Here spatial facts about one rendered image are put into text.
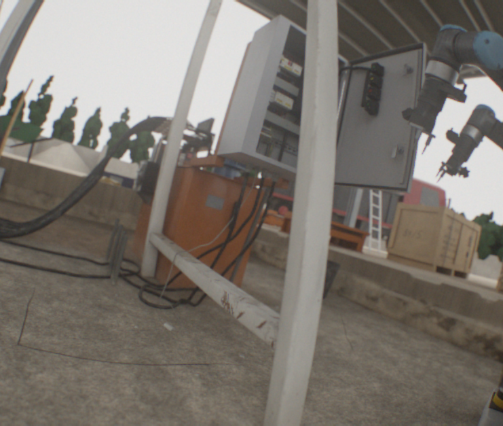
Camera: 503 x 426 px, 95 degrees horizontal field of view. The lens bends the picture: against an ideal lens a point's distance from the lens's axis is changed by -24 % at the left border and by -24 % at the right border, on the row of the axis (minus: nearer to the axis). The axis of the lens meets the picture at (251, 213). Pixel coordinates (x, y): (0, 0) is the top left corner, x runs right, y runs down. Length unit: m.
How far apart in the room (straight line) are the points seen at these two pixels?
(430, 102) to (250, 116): 0.59
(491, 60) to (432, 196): 10.51
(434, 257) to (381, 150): 2.78
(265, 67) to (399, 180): 0.62
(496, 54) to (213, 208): 1.36
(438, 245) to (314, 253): 3.30
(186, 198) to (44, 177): 2.01
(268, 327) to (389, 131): 0.82
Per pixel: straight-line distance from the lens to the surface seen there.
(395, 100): 1.22
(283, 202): 9.46
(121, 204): 3.21
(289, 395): 0.65
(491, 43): 0.80
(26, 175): 3.25
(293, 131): 1.33
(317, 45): 0.74
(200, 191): 1.51
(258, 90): 1.11
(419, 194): 10.94
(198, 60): 1.72
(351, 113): 1.33
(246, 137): 1.05
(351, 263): 2.50
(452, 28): 0.90
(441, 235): 3.87
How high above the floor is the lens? 0.45
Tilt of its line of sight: 1 degrees up
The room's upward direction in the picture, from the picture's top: 15 degrees clockwise
